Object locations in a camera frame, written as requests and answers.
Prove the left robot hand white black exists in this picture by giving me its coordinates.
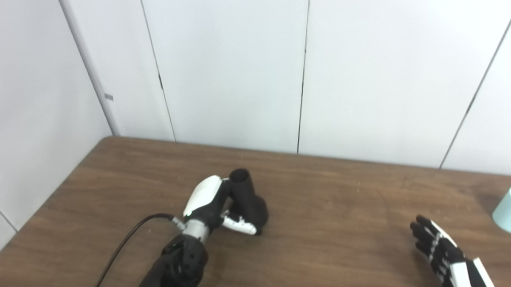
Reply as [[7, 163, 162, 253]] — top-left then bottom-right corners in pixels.
[[181, 174, 259, 239]]

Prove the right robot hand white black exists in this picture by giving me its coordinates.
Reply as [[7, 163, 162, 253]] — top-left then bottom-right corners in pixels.
[[410, 213, 496, 287]]

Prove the black funnel-shaped nozzle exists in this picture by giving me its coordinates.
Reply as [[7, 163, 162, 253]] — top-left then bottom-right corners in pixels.
[[227, 168, 270, 236]]

